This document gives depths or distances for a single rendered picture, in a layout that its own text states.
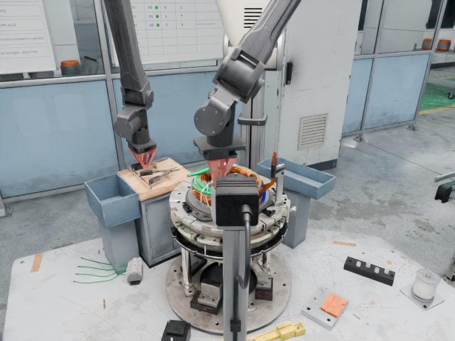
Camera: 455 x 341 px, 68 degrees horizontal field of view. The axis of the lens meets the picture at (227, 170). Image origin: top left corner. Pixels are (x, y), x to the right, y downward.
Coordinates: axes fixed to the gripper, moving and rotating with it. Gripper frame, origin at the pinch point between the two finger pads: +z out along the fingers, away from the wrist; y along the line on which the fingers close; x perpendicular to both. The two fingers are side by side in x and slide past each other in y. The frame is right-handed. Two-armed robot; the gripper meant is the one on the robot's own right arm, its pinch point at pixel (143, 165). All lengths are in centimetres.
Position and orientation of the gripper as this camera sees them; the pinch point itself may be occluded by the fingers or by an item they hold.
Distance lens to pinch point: 116.0
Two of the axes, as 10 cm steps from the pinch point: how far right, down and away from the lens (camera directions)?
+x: 8.0, -2.9, 5.2
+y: 5.9, 4.1, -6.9
